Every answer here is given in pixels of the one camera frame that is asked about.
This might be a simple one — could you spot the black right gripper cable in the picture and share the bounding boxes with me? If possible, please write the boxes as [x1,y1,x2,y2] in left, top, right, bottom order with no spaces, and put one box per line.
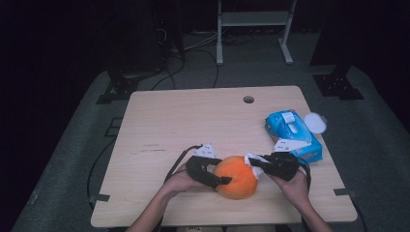
[298,158,312,191]

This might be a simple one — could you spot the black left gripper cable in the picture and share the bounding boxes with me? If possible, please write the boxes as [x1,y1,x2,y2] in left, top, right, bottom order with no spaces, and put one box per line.
[163,144,204,186]

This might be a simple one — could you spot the person's right hand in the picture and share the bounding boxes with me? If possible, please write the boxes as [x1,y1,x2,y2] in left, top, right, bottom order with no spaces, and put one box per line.
[268,168,311,208]

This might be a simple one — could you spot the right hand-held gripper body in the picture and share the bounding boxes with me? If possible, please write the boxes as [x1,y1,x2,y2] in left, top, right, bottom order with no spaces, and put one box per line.
[267,138,312,183]

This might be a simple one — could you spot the white metal stand frame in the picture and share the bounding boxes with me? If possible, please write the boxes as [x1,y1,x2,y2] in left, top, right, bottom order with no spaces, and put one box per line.
[216,0,298,67]

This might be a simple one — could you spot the black stand base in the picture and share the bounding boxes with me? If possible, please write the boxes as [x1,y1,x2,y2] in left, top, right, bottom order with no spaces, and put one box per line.
[312,64,366,101]
[96,75,140,105]

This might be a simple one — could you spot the white oval pack lid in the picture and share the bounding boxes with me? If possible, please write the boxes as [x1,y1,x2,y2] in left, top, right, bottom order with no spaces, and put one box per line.
[304,111,328,134]

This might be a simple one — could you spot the blue wet wipe pack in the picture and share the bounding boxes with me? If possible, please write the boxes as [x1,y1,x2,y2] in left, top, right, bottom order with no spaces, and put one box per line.
[264,109,324,164]

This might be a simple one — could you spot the grey tape strip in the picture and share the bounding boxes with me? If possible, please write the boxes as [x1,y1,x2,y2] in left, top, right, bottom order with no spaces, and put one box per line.
[89,192,111,203]
[333,188,357,197]

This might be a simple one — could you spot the white floor cables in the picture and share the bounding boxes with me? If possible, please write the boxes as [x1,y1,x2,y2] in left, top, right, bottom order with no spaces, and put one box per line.
[183,31,220,52]

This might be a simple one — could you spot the black floor cable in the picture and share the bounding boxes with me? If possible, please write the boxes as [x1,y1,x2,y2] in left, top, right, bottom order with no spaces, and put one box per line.
[151,54,188,92]
[86,138,117,202]
[192,47,220,89]

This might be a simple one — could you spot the white wet wipe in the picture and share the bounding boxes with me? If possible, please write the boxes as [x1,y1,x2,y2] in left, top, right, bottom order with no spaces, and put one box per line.
[244,153,271,180]

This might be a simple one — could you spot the orange plush toy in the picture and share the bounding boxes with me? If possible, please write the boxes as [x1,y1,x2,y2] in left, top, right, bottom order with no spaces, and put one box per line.
[212,155,259,200]

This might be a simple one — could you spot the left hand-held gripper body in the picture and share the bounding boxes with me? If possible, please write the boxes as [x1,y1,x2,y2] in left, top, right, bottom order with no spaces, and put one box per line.
[186,142,224,189]

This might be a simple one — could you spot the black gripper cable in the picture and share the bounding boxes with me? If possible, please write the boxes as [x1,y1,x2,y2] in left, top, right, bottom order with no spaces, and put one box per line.
[163,144,204,186]
[298,158,312,191]

